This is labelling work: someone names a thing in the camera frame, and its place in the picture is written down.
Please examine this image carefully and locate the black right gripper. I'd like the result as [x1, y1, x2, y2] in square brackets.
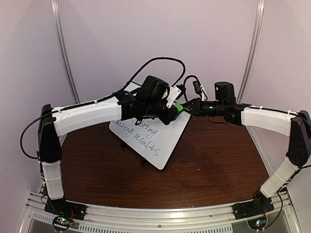
[179, 98, 225, 117]

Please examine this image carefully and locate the green whiteboard eraser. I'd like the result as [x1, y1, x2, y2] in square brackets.
[175, 103, 184, 112]

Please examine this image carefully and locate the white whiteboard with writing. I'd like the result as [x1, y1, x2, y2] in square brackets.
[108, 82, 192, 171]

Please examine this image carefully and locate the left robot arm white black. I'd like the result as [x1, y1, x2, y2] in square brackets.
[38, 76, 181, 216]

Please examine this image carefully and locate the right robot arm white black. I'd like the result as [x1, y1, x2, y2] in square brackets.
[184, 80, 311, 215]

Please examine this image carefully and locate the black whiteboard stand foot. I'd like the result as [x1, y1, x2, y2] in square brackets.
[140, 158, 148, 166]

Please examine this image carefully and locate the right circuit board with leds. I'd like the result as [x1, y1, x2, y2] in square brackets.
[247, 217, 267, 231]

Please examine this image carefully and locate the circuit board with leds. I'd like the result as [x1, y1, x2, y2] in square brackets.
[247, 217, 267, 231]
[52, 216, 73, 232]

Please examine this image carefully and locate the left circuit board with leds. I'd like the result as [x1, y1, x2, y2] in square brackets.
[52, 216, 73, 232]

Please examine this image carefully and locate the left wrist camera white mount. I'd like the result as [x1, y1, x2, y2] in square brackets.
[165, 86, 182, 108]

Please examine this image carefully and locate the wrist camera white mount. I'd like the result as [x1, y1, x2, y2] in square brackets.
[165, 86, 182, 108]
[192, 81, 207, 101]

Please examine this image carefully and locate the black right camera cable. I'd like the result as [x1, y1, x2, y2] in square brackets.
[182, 75, 199, 102]

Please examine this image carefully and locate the black camera cable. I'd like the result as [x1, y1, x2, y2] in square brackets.
[182, 75, 199, 102]
[111, 57, 186, 98]

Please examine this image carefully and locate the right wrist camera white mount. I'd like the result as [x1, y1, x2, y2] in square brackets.
[192, 81, 207, 101]

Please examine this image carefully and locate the black left camera cable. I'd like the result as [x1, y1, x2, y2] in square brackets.
[111, 57, 186, 98]

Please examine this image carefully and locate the aluminium front frame rail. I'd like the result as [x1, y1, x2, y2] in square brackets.
[19, 131, 302, 233]

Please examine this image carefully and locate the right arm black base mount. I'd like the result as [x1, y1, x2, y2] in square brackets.
[232, 198, 275, 219]

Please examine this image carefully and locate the right aluminium corner post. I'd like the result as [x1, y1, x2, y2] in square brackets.
[237, 0, 265, 103]

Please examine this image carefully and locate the aluminium corner post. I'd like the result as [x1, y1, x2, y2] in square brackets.
[51, 0, 80, 103]
[237, 0, 265, 103]

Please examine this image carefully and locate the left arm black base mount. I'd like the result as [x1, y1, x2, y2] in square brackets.
[44, 198, 86, 220]

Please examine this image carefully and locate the left aluminium corner post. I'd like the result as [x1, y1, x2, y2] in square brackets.
[51, 0, 80, 103]

